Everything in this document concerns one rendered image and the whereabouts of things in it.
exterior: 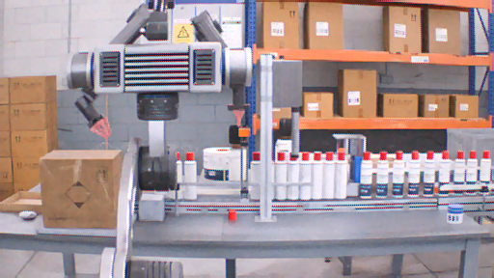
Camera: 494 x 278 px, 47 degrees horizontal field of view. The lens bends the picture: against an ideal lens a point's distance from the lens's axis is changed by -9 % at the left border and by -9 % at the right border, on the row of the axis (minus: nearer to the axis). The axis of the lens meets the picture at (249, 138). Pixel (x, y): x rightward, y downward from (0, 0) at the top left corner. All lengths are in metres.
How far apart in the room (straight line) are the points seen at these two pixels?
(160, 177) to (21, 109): 3.92
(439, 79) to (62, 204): 5.83
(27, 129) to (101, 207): 3.47
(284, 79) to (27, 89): 3.62
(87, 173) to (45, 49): 4.95
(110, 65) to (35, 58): 5.34
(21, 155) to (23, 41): 1.92
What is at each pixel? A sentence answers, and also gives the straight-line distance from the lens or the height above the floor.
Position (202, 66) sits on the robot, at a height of 1.45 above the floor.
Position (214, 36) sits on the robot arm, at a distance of 2.26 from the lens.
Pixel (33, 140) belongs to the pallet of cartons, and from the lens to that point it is 5.72.
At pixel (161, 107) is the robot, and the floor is 1.33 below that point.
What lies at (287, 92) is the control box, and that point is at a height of 1.35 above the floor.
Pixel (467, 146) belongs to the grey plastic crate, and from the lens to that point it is 4.18.
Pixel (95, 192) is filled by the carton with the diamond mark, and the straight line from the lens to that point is 2.30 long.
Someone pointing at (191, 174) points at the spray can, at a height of 1.00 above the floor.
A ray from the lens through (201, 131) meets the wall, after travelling 6.97.
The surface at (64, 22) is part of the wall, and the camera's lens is 7.13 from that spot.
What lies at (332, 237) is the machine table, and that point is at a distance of 2.27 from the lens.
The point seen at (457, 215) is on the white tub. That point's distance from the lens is 2.51.
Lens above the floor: 1.46
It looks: 7 degrees down
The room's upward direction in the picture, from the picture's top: straight up
